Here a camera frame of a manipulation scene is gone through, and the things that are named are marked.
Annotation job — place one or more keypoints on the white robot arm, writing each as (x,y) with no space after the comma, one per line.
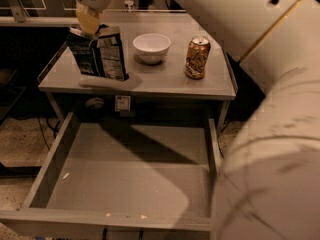
(268,187)

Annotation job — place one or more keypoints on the blue chip bag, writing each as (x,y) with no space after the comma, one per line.
(99,55)

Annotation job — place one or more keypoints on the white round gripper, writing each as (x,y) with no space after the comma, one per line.
(87,14)

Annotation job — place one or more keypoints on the white ceramic bowl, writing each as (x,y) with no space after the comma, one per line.
(151,48)

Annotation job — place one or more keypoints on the open grey top drawer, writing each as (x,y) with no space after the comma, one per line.
(128,181)

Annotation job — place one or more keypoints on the white crumb in drawer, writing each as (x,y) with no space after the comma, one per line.
(66,176)

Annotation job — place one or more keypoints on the plastic bottle in background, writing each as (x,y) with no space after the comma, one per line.
(129,5)

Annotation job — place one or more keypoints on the white label tag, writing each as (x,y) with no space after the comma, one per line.
(122,103)

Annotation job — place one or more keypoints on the orange soda can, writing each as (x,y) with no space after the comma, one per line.
(197,55)

